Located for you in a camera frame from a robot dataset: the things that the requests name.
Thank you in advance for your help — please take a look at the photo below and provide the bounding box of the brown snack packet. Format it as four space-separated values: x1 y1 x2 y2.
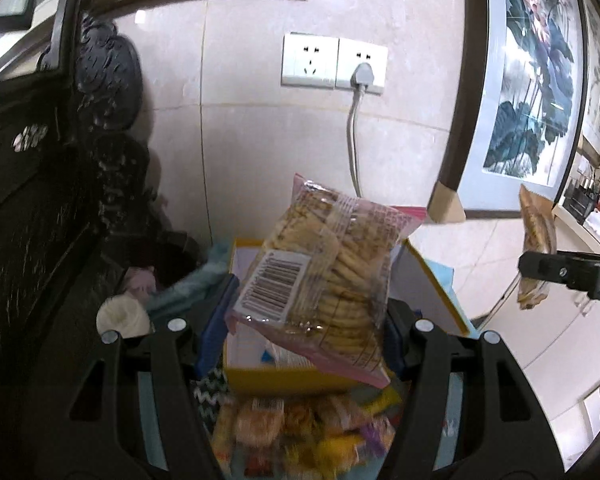
517 184 557 310

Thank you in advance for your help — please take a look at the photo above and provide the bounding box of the white lidded cup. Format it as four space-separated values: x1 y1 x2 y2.
96 295 152 338

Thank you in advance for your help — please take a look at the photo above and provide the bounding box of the light blue tablecloth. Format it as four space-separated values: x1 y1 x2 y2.
139 238 481 480

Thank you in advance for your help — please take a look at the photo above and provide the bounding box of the yellow cardboard box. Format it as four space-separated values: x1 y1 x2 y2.
223 240 474 396

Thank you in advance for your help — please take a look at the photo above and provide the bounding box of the cardboard corner protector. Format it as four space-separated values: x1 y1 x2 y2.
427 181 466 224

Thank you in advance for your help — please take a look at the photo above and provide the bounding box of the framed lotus painting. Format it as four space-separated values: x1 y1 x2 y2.
439 0 584 218

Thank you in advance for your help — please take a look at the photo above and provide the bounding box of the grey plug and cable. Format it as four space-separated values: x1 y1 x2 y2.
346 62 376 198

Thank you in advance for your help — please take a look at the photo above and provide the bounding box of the white wall socket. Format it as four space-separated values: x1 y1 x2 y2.
280 32 389 96

